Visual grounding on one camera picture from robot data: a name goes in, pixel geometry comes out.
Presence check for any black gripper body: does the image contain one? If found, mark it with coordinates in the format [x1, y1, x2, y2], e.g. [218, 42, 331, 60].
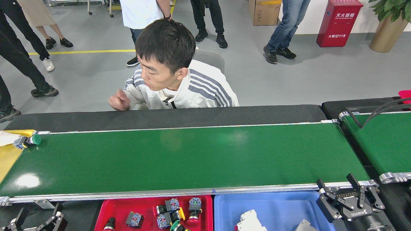
[334, 205, 397, 231]

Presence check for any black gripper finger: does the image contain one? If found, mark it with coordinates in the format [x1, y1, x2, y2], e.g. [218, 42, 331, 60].
[9, 208, 30, 231]
[346, 173, 386, 211]
[34, 203, 68, 231]
[316, 178, 351, 222]

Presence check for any white circuit breaker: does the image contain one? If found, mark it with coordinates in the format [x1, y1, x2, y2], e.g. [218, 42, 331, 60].
[235, 210, 267, 231]
[295, 219, 319, 231]

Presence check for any red push button switch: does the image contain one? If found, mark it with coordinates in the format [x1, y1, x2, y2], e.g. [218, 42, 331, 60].
[154, 198, 180, 216]
[125, 212, 144, 229]

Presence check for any yellow push button switch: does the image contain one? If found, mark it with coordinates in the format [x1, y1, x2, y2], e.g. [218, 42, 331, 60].
[157, 207, 186, 229]

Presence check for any green push button switch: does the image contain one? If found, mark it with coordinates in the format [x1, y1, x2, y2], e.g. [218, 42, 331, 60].
[170, 220, 190, 231]

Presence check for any blue plastic tray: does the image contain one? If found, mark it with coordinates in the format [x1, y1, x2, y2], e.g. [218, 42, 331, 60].
[214, 190, 336, 231]

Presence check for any narrow green conveyor belt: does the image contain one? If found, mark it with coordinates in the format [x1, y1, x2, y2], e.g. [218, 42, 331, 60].
[338, 111, 411, 184]

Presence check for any yellow plastic tray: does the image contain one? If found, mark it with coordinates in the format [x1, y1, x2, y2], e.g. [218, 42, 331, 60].
[0, 129, 37, 184]

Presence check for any red plastic tray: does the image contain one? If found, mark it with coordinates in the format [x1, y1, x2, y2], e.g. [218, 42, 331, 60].
[94, 195, 214, 231]

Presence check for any wide green conveyor belt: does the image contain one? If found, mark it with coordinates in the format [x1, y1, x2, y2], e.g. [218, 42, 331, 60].
[0, 119, 380, 206]

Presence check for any person's right hand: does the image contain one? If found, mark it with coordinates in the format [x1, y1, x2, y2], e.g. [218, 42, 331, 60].
[109, 89, 130, 111]

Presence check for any white light bulb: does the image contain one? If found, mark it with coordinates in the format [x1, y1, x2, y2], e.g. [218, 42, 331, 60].
[0, 131, 21, 147]

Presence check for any green mushroom push button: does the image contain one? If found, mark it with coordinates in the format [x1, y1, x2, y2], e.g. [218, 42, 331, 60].
[13, 134, 42, 150]

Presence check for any red plastic bin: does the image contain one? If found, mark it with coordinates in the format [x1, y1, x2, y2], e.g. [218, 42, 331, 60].
[398, 90, 411, 105]

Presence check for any standing person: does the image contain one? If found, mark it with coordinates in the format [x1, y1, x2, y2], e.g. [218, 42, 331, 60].
[190, 0, 228, 49]
[263, 0, 311, 64]
[0, 0, 55, 72]
[18, 0, 74, 50]
[0, 30, 59, 124]
[119, 0, 173, 67]

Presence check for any seated person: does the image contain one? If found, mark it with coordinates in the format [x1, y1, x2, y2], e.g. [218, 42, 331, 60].
[109, 19, 240, 111]

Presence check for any red fire extinguisher cabinet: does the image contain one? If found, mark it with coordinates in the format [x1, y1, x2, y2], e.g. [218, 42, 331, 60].
[316, 0, 364, 48]

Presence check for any grey chair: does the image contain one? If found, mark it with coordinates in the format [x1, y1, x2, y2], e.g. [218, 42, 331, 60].
[193, 49, 225, 73]

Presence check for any green potted plant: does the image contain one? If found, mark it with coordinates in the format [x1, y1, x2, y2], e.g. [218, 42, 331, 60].
[368, 0, 411, 23]

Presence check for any brown cardboard box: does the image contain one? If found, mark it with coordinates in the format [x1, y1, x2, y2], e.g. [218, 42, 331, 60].
[249, 0, 282, 26]

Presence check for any white wheeled stand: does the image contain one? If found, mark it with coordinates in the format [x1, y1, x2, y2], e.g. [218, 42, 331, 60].
[47, 0, 113, 18]

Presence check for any black drive chain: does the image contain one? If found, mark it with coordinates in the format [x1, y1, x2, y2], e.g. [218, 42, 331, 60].
[334, 189, 379, 198]

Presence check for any black cable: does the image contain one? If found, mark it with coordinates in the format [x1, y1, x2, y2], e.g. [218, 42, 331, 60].
[362, 97, 411, 129]

